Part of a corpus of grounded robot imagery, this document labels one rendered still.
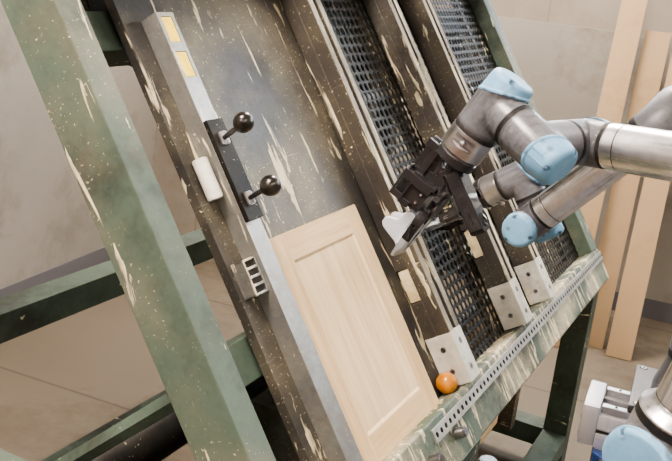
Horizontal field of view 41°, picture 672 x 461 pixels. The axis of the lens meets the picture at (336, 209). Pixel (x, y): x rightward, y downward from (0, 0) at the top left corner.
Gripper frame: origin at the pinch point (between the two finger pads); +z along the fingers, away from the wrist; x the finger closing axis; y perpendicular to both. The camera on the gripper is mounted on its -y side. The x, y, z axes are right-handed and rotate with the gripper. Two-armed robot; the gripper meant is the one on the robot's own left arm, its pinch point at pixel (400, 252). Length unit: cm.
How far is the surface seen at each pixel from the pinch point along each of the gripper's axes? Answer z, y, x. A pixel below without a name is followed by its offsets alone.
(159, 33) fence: -2, 60, 0
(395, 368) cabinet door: 34.9, -10.7, -30.4
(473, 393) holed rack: 38, -27, -51
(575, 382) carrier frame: 75, -60, -182
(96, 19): 1, 68, 6
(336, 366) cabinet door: 31.6, -2.4, -9.9
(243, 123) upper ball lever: -2.0, 34.4, 5.5
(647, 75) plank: -10, -3, -365
